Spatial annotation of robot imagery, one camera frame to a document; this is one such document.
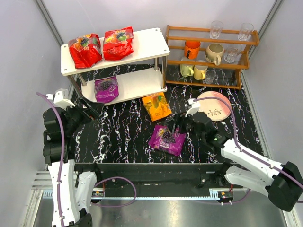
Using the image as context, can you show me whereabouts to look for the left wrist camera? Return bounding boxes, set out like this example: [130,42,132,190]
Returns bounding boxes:
[46,88,75,110]

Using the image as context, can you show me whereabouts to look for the white two-tier shelf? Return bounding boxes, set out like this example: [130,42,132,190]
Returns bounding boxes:
[61,27,170,104]

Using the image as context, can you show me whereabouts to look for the pink beige plate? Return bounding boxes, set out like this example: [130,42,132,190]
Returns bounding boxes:
[197,91,231,121]

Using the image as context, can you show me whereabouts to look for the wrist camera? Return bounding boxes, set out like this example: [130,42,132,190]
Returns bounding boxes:
[185,98,200,117]
[46,88,75,110]

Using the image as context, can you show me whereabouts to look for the green mug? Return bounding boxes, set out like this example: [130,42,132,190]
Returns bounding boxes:
[180,64,194,77]

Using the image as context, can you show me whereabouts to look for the orange mug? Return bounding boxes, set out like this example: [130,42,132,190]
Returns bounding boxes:
[184,40,201,59]

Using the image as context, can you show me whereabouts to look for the clear glass bottom shelf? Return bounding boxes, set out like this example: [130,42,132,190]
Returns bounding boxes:
[205,70,216,84]

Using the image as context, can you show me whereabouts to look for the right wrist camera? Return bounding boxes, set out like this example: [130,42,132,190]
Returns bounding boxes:
[185,98,200,117]

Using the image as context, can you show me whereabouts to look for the clear glass shelf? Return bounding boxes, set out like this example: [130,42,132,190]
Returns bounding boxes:
[224,46,241,63]
[205,70,216,84]

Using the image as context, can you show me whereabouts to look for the clear glass middle shelf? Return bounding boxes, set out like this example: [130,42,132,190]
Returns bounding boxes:
[224,46,241,63]

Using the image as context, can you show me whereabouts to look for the yellow mango candy bag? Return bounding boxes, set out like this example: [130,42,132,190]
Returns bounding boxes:
[142,92,172,122]

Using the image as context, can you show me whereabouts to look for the clear glass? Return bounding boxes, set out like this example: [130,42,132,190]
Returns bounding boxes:
[209,21,224,39]
[238,23,254,41]

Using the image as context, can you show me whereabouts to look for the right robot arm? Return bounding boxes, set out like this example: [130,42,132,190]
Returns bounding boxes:
[172,112,303,212]

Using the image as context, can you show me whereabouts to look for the purple candy bag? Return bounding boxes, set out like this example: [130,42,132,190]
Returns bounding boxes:
[148,125,186,156]
[94,76,119,104]

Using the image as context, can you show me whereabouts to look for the wooden cup rack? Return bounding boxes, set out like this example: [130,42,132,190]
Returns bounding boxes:
[165,25,260,90]

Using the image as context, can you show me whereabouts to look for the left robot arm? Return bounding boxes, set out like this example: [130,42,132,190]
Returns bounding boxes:
[43,104,102,227]

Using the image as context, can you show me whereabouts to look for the clear glass top left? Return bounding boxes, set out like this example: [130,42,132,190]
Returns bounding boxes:
[209,21,224,39]

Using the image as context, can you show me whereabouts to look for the yellow mug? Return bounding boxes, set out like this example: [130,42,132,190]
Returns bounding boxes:
[194,65,208,80]

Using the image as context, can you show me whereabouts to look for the beige ceramic mug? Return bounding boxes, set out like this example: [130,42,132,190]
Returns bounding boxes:
[205,43,224,66]

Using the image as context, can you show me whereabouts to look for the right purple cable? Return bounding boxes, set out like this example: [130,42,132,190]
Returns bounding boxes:
[193,96,303,206]

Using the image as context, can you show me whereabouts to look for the clear glass top right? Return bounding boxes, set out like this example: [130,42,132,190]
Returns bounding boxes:
[238,23,254,41]

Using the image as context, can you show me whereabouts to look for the large red candy bag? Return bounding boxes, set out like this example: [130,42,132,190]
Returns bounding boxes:
[68,33,102,69]

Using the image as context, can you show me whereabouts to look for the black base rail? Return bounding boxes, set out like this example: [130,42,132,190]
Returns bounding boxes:
[75,163,231,188]

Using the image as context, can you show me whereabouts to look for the small red candy bag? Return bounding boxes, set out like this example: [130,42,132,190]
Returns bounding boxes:
[103,26,134,61]

